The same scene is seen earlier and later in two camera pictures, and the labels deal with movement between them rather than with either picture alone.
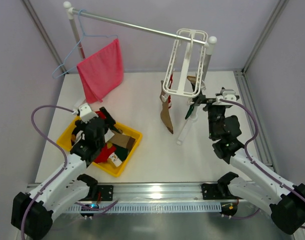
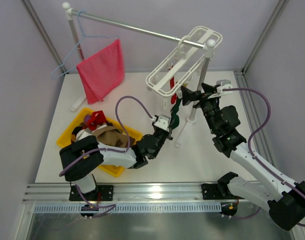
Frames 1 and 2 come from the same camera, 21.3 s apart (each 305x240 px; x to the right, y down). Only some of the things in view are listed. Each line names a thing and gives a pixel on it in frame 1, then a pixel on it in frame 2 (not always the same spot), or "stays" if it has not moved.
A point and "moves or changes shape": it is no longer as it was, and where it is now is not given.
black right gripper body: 208,101 stays
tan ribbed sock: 165,112 -> 111,135
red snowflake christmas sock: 169,101 moves or changes shape
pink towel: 102,72 stays
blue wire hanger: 82,38 stays
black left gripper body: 93,120 -> 166,131
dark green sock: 190,110 -> 174,119
